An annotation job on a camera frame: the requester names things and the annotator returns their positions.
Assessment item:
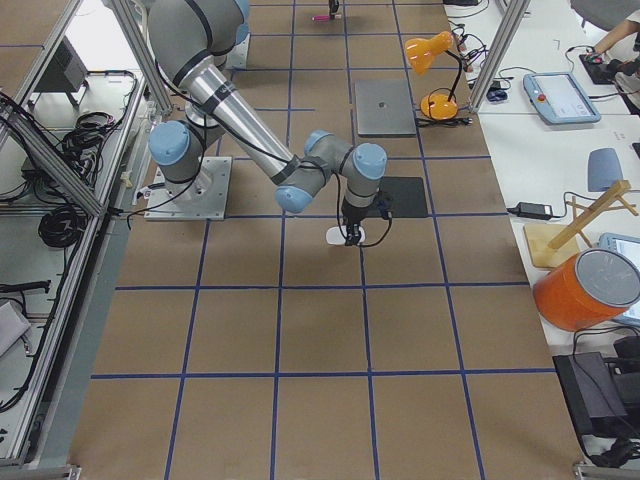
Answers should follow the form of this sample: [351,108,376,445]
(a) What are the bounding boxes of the person hand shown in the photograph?
[594,40,611,55]

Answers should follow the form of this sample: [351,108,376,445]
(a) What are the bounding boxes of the orange desk lamp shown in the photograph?
[405,30,461,121]

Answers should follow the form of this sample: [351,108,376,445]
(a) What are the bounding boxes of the orange cylindrical container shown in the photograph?
[533,248,626,332]

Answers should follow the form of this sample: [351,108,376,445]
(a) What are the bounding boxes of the aluminium frame post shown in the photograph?
[469,0,530,114]

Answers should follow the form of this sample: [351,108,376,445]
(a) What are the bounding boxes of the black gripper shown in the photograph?
[343,216,364,246]

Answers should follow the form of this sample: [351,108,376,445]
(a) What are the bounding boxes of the wooden stand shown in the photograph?
[524,180,639,270]

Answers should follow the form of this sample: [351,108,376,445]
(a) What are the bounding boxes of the black mousepad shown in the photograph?
[380,176,429,218]

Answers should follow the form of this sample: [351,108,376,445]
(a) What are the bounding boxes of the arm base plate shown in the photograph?
[224,35,251,70]
[144,156,233,221]

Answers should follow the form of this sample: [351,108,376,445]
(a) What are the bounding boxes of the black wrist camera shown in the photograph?
[376,199,392,222]

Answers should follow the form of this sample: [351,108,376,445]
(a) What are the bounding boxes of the black power adapter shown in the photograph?
[515,202,553,220]

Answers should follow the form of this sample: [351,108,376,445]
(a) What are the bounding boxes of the grey closed laptop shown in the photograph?
[354,79,416,138]

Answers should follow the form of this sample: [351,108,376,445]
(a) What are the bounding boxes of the grey mouse pad sleeve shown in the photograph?
[587,148,623,192]

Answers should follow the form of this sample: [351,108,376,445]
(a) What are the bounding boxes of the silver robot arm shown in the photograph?
[147,1,387,246]

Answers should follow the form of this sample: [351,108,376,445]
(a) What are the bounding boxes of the blue teach pendant tablet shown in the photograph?
[522,72,601,125]

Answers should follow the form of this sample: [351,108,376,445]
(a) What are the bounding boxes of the white computer mouse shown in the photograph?
[325,225,346,246]

